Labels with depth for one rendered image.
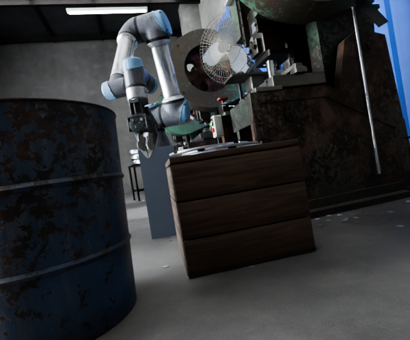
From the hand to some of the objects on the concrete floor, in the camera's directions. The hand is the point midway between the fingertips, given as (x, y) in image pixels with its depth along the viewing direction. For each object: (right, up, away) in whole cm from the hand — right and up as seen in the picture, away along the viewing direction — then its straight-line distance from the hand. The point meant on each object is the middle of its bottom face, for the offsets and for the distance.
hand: (148, 154), depth 107 cm
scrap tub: (-15, -42, -38) cm, 58 cm away
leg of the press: (+94, -25, +35) cm, 103 cm away
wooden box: (+33, -34, -4) cm, 47 cm away
